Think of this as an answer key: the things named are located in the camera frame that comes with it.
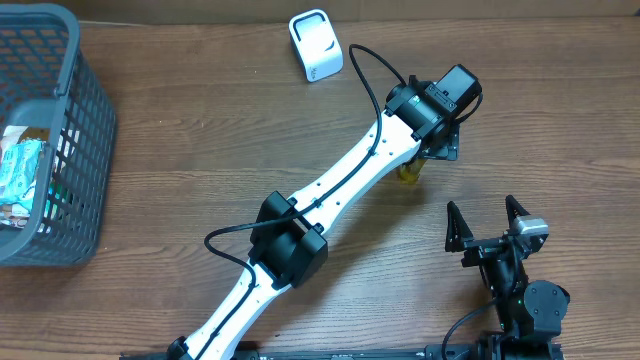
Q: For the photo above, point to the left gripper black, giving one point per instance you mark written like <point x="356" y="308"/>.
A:
<point x="441" y="142"/>

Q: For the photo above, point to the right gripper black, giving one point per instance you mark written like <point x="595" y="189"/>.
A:
<point x="460" y="238"/>

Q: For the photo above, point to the yellow dish soap bottle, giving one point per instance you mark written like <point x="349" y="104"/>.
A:
<point x="409" y="172"/>

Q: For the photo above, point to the teal tissue packet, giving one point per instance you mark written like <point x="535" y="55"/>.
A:
<point x="18" y="173"/>

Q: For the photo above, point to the brown white snack bag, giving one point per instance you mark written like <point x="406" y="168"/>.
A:
<point x="14" y="215"/>

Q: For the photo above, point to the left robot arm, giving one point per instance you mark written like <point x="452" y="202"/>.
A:
<point x="420" y="121"/>

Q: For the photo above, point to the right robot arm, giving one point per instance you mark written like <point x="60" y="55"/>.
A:
<point x="530" y="313"/>

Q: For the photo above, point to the grey plastic shopping basket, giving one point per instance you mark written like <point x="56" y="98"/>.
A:
<point x="47" y="84"/>

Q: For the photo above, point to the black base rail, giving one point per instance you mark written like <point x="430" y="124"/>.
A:
<point x="430" y="352"/>

